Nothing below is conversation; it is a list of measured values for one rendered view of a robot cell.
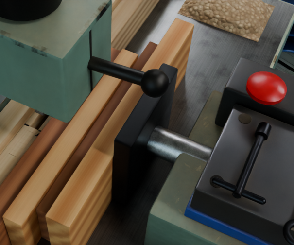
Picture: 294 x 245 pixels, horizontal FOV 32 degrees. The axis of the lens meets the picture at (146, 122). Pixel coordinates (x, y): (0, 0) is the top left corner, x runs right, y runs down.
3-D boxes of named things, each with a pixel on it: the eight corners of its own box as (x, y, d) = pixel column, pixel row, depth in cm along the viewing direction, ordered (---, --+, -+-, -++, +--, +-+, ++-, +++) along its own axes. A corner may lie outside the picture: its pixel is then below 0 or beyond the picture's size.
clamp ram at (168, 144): (189, 235, 44) (207, 180, 36) (111, 199, 45) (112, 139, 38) (225, 155, 49) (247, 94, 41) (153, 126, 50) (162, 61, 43)
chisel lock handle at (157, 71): (160, 107, 36) (163, 88, 34) (77, 74, 37) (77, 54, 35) (172, 88, 37) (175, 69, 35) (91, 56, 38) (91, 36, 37)
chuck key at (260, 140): (262, 212, 35) (266, 204, 34) (208, 188, 35) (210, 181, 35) (288, 138, 38) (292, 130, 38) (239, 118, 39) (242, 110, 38)
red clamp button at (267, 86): (278, 113, 38) (282, 104, 37) (239, 98, 39) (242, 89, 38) (288, 86, 40) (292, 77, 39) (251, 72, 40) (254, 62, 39)
